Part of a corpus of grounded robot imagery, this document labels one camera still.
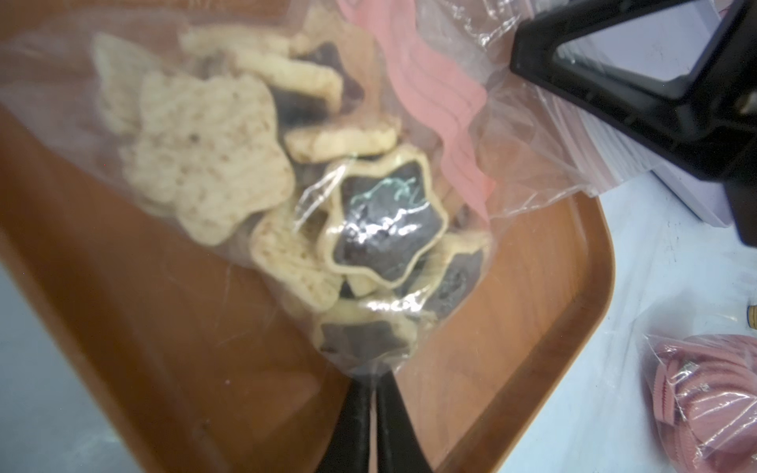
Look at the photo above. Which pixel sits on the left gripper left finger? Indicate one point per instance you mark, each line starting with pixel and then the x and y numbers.
pixel 349 448

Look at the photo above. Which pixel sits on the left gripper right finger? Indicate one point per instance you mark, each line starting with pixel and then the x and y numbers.
pixel 398 447

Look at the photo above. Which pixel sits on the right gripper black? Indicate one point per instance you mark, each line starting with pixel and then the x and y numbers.
pixel 698 121

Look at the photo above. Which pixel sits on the ziploc bag beige cookies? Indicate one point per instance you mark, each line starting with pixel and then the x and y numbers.
pixel 365 157

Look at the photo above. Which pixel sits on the ziploc bag pink cookies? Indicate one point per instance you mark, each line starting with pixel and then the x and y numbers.
pixel 703 391

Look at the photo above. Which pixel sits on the lilac plastic tray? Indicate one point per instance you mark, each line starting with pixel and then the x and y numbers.
pixel 706 200

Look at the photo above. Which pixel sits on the brown wooden tray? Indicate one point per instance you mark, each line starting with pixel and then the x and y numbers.
pixel 201 370

